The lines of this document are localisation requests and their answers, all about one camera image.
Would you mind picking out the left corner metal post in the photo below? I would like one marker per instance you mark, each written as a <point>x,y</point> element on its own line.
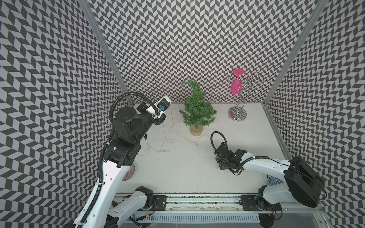
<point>85,7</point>

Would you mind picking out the small green christmas tree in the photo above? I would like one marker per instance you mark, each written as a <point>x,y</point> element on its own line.
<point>197,111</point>

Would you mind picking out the aluminium front rail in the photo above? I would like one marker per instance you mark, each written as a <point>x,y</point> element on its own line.
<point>225,203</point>

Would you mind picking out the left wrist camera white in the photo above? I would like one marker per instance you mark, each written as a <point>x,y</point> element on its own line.
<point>162,105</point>

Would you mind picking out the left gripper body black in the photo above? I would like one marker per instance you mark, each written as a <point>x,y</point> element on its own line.
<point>158,120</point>

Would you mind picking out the pink plastic wine glass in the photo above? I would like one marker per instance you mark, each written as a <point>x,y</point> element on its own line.
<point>237,83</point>

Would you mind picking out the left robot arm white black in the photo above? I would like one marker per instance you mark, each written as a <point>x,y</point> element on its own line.
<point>131,115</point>

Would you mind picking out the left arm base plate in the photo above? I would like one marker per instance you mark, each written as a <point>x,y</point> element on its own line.
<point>160,202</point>

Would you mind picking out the blue white patterned plate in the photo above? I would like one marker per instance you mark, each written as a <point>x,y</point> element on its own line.
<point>274,180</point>

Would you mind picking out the pink ribbed glass plate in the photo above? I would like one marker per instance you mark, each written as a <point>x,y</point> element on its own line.
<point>130,173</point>

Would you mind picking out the corner metal post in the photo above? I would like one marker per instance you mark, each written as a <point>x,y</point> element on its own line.
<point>85,7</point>
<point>319,8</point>

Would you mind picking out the white ribbed vent strip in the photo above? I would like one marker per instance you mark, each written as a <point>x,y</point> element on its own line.
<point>200,218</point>

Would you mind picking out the chrome wire glass rack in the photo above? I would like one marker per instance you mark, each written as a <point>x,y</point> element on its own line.
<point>252,82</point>

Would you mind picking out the right corner metal post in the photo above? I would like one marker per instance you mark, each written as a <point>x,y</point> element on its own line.
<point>319,8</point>

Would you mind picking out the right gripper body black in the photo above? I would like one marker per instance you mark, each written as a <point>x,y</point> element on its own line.
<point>223,164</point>

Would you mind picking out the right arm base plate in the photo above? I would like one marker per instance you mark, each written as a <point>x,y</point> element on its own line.
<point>252,203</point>

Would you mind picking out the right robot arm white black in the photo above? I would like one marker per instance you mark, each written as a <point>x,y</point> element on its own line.
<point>298,181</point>

